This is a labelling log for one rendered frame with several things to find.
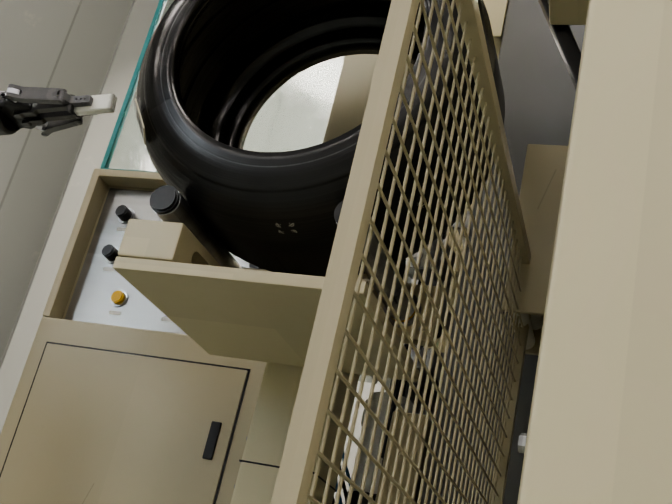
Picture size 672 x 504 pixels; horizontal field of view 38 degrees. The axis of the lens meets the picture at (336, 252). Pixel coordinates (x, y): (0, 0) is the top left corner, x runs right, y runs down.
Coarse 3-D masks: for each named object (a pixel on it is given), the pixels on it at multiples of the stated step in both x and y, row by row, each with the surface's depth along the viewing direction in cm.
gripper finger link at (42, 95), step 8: (16, 88) 162; (24, 88) 162; (32, 88) 162; (40, 88) 162; (48, 88) 162; (56, 88) 162; (8, 96) 161; (16, 96) 161; (24, 96) 161; (32, 96) 161; (40, 96) 161; (48, 96) 161; (56, 96) 161
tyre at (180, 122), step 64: (192, 0) 151; (256, 0) 169; (320, 0) 173; (384, 0) 171; (192, 64) 166; (256, 64) 176; (192, 128) 140; (448, 128) 133; (192, 192) 140; (256, 192) 134; (320, 192) 132; (384, 192) 133; (256, 256) 149; (320, 256) 143
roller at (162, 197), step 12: (156, 192) 138; (168, 192) 138; (156, 204) 137; (168, 204) 137; (180, 204) 138; (168, 216) 138; (180, 216) 139; (192, 216) 142; (192, 228) 143; (204, 228) 146; (204, 240) 147; (216, 240) 150; (216, 252) 151; (228, 252) 155; (228, 264) 155
